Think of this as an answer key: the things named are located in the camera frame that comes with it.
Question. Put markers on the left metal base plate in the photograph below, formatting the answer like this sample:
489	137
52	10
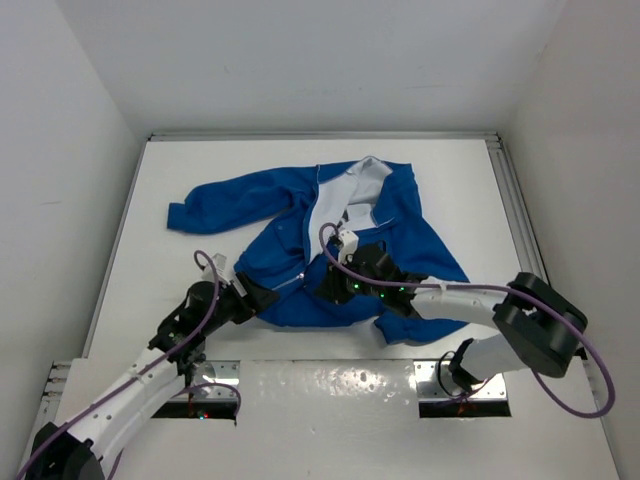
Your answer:
214	381

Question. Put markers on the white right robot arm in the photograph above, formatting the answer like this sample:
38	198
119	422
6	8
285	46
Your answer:
535	325

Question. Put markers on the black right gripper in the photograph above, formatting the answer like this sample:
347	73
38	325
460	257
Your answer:
331	287

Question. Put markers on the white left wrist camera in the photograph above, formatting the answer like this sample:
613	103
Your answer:
215	269

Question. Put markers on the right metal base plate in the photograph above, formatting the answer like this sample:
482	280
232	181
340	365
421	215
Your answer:
435	384

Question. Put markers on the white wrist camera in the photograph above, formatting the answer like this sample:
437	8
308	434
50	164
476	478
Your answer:
347	245
215	269

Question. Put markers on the metal base plate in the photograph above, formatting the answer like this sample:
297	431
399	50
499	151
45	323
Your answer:
214	381
435	384

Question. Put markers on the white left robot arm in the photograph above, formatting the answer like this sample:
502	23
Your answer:
90	444

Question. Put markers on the blue fleece zip jacket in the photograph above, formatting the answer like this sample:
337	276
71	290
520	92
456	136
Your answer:
378	200

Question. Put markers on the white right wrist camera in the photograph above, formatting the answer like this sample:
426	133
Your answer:
347	245

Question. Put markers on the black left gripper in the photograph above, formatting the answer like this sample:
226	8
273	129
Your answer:
255	300

